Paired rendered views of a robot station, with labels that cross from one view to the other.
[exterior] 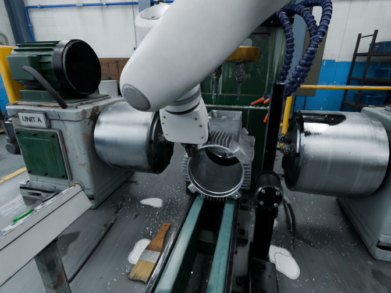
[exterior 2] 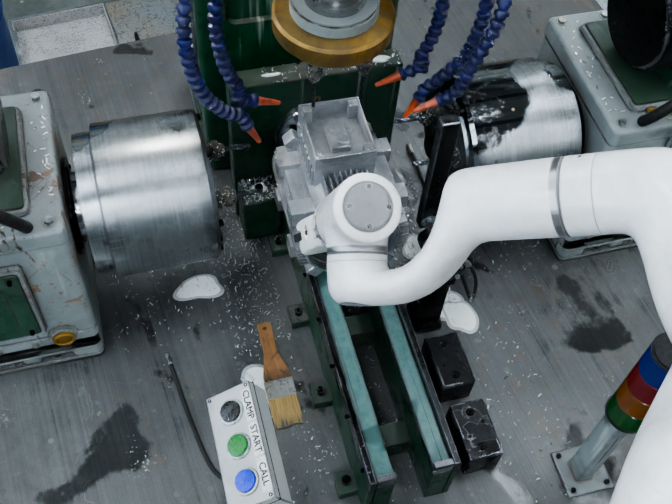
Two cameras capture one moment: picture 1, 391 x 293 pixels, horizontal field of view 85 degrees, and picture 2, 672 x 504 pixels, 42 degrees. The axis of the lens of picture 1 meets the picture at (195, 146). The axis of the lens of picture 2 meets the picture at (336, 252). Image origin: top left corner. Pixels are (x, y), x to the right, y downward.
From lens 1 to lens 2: 0.99 m
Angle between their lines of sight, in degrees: 43
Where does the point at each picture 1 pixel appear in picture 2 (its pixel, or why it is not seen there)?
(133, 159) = (188, 259)
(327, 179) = not seen: hidden behind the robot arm
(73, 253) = (161, 438)
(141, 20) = (356, 233)
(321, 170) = not seen: hidden behind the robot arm
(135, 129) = (189, 216)
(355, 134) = (543, 134)
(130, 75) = (367, 301)
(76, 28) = not seen: outside the picture
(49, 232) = (274, 445)
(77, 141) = (63, 270)
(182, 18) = (437, 273)
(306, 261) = (483, 299)
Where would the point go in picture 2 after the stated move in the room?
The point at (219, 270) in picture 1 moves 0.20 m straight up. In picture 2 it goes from (414, 380) to (432, 317)
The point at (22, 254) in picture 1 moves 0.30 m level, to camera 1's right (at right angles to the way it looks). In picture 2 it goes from (281, 475) to (468, 379)
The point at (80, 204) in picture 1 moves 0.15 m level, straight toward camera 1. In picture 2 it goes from (263, 400) to (358, 451)
